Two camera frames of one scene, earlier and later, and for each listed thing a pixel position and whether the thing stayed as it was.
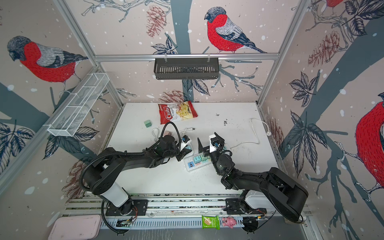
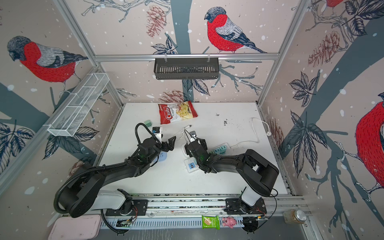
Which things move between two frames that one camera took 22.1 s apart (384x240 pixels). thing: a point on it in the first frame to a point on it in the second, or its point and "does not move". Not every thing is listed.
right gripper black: (203, 149) to (188, 146)
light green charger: (147, 123) does not move
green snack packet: (210, 222) does not move
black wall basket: (186, 68) does not move
